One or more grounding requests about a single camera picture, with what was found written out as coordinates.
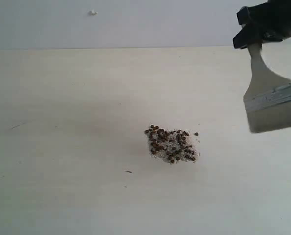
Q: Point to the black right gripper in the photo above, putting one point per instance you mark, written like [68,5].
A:
[272,16]

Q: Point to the white paint brush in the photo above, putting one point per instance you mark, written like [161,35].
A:
[267,100]

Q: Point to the scattered rice and brown pellets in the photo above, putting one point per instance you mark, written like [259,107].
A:
[172,146]

